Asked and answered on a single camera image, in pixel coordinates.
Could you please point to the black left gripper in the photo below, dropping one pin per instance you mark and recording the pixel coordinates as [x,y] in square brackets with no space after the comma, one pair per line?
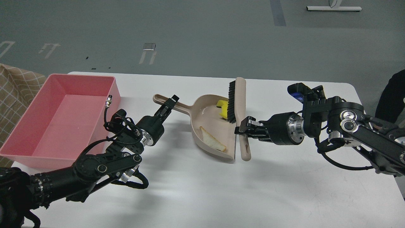
[153,125]

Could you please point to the white table leg base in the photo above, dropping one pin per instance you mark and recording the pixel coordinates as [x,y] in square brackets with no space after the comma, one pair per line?
[335,5]

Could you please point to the beige checkered cloth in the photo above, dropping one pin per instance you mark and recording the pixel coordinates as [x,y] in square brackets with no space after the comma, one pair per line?
[18,88]

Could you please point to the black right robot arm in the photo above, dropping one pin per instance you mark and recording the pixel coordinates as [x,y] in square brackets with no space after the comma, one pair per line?
[332,123]

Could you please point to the beige hand brush black bristles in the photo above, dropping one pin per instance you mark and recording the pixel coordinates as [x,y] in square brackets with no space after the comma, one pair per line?
[236,113]

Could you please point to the white bread slice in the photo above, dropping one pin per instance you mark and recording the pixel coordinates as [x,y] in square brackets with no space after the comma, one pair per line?
[211,141]

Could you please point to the beige plastic dustpan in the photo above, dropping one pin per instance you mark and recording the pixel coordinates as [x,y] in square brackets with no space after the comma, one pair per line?
[205,113]

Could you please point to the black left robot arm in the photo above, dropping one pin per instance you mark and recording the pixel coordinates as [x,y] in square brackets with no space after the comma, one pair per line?
[113,160]

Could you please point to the yellow sponge piece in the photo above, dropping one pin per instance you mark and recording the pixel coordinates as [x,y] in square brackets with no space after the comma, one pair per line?
[223,105]

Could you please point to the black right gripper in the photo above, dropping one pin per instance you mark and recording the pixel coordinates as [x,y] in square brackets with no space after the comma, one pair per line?
[280,129]

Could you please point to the pink plastic bin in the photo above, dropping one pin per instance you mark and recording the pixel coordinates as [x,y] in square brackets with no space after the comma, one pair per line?
[63,119]

